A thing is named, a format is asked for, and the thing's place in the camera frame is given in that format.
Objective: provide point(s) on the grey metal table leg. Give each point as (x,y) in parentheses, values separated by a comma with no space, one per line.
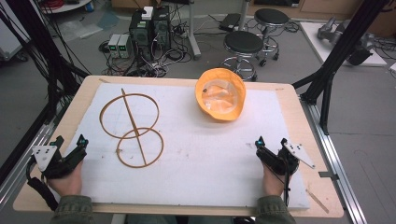
(193,31)

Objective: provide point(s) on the person's right hand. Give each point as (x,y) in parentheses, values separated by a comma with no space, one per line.
(273,183)

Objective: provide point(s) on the white box on tower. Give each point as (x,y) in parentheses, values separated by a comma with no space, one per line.
(147,13)

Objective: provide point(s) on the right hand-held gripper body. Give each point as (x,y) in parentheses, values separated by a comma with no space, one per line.
(280,161)

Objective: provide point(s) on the clear plastic sheet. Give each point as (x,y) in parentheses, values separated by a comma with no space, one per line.
(79,29)

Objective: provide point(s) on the white round table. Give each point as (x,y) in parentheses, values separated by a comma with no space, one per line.
(67,6)

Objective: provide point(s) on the white equipment case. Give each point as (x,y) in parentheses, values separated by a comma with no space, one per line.
(9,40)

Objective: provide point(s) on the white floor board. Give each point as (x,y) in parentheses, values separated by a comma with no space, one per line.
(314,40)

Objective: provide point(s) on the aluminium rail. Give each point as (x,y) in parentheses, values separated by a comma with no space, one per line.
(28,155)
(336,161)

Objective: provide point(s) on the black metal frame stand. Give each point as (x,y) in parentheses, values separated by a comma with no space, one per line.
(46,46)
(339,53)

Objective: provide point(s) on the white foam mat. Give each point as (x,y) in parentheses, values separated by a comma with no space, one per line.
(199,155)

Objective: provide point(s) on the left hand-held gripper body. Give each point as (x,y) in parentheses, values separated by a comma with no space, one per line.
(63,163)

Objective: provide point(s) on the grey bench power supply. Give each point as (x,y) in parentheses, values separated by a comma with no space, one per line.
(114,45)
(125,46)

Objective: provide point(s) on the thin wooden strip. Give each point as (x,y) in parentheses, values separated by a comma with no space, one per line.
(317,200)

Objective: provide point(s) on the orange hat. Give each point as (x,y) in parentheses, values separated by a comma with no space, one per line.
(214,113)

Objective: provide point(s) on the black flat case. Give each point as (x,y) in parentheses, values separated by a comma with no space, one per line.
(229,21)

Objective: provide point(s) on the grey tape piece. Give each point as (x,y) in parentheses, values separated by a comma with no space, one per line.
(328,175)

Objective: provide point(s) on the black computer tower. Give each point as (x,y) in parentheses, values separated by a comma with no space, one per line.
(162,28)
(140,34)

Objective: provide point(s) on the black round stool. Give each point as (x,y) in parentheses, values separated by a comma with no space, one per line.
(243,42)
(271,16)

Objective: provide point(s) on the person's left hand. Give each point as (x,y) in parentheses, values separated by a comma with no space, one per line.
(68,183)

